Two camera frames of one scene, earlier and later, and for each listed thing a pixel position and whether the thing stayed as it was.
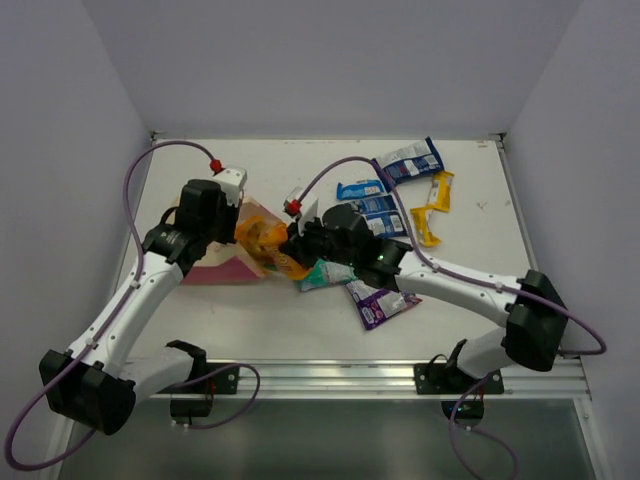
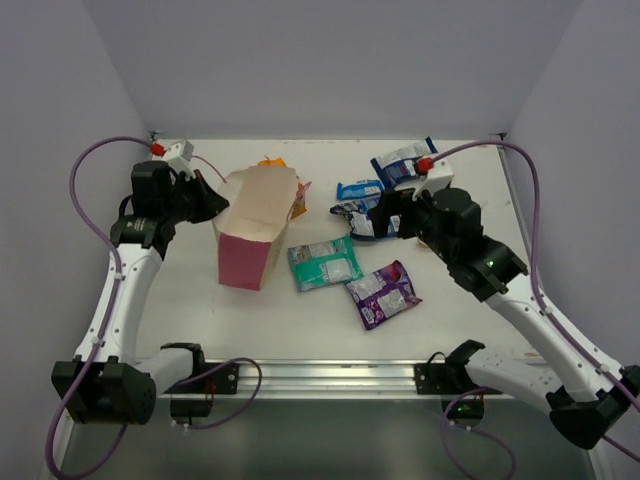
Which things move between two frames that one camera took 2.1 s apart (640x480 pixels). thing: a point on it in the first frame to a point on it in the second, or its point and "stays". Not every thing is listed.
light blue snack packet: [359, 188] stays
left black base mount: [205, 377] stays
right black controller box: [463, 409] stays
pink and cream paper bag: [221, 262] to [251, 211]
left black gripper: [228, 220] to [189, 193]
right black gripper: [296, 245] to [396, 203]
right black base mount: [448, 378] stays
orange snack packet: [262, 239] to [299, 206]
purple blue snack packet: [374, 305] stays
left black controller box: [191, 407] stays
